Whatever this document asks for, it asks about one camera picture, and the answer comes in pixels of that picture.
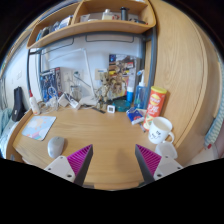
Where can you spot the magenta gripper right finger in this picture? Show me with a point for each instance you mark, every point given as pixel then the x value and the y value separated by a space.
pixel 153 166

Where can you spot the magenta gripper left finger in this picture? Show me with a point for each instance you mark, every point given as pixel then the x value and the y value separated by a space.
pixel 73 167

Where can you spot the grey computer mouse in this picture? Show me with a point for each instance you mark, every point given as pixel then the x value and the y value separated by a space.
pixel 55 146

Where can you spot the pastel printed mouse pad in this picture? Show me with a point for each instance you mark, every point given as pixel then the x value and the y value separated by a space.
pixel 38 127

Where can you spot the white ceramic mug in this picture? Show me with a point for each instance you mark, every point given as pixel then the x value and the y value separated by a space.
pixel 160 130

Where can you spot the blue white tissue pack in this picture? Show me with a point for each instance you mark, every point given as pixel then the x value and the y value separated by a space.
pixel 135 115

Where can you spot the white power strip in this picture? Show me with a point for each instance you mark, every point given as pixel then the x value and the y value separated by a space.
pixel 66 99

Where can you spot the white desk lamp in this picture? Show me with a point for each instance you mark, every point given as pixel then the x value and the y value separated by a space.
pixel 76 74

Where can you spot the teal round tin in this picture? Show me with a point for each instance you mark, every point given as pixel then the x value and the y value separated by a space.
pixel 121 105

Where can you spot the small white cube clock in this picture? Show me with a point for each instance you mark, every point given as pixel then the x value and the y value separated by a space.
pixel 111 109

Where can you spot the red yellow chips can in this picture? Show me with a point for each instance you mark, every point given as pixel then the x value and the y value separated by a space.
pixel 155 104

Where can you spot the blue spray bottle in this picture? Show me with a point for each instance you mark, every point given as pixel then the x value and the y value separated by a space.
pixel 140 91

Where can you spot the white bottle red cap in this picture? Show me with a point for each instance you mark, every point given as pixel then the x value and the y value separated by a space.
pixel 34 104

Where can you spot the white tube blue cap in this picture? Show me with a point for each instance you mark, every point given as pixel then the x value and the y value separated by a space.
pixel 130 90

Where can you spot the tan robot model figure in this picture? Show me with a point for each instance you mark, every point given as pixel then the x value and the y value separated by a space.
pixel 108 85

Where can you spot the blue model kit box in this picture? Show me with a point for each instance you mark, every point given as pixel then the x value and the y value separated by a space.
pixel 50 82

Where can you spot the colourful model kit box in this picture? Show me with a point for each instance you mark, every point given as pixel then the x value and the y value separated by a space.
pixel 123 72

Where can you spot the white bottle on shelf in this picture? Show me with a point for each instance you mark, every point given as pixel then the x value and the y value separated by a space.
pixel 108 15

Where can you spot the black cylinder on shelf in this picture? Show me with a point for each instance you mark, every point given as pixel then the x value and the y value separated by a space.
pixel 124 13

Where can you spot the wooden wall shelf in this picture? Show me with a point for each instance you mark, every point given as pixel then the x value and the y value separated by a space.
pixel 143 10

